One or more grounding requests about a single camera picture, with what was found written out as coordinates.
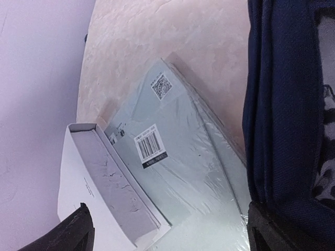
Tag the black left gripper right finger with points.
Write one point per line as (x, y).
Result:
(267, 231)

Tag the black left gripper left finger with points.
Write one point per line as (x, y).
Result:
(76, 232)

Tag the white barcode book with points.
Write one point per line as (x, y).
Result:
(92, 173)

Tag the navy blue student backpack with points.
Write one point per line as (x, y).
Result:
(286, 109)

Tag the pale green thin book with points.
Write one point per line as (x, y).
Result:
(159, 135)
(230, 154)

